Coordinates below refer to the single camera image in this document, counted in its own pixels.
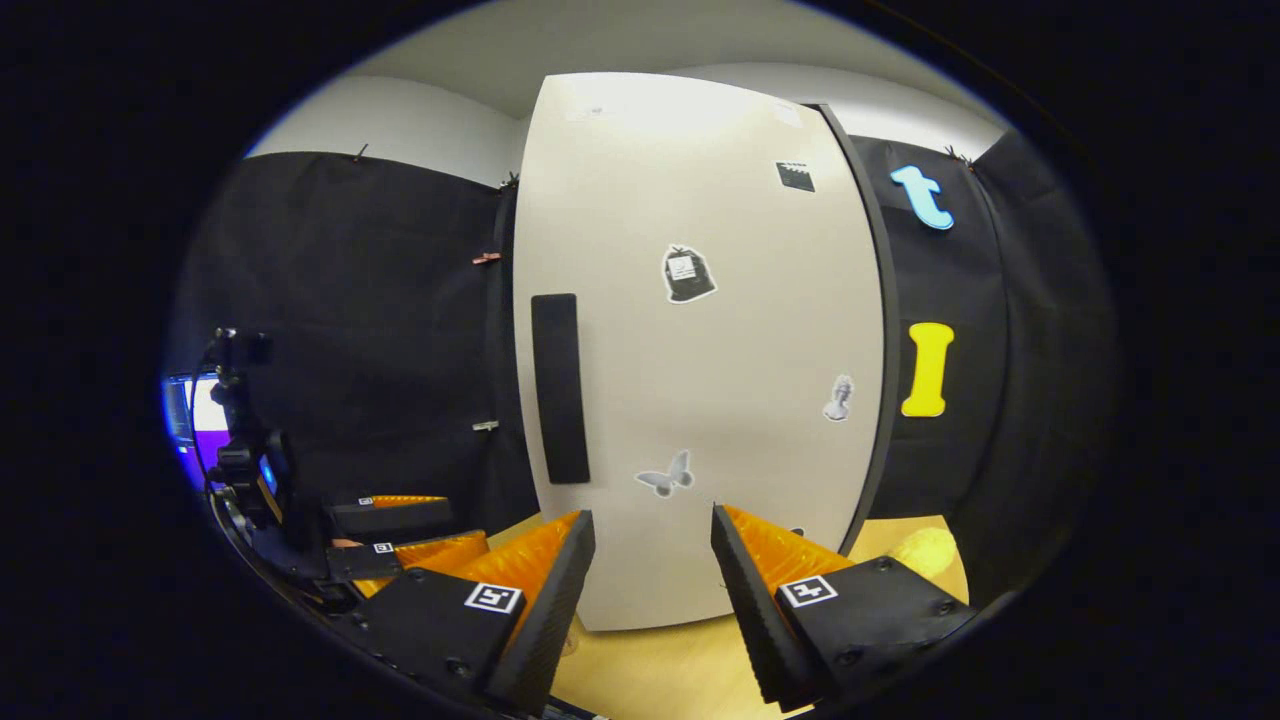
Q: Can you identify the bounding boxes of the black backdrop cloth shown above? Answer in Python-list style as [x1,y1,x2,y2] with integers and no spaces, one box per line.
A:
[165,130,1116,601]

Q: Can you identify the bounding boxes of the beige cabinet door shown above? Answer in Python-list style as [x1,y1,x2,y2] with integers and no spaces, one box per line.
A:
[512,70,886,633]

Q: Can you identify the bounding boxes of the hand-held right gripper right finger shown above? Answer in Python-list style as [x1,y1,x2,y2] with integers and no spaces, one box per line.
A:
[710,505,976,713]

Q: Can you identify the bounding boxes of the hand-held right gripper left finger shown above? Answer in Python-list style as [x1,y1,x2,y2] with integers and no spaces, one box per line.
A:
[345,510,597,716]

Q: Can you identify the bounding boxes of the lit screen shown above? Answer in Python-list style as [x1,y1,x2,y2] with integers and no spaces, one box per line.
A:
[162,372,233,491]

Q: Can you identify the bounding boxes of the black door handle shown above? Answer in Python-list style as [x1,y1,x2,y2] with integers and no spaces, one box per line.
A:
[530,293,591,486]

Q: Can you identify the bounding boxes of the yellow plush toy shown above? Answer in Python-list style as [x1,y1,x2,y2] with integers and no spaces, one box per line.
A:
[888,527,959,581]

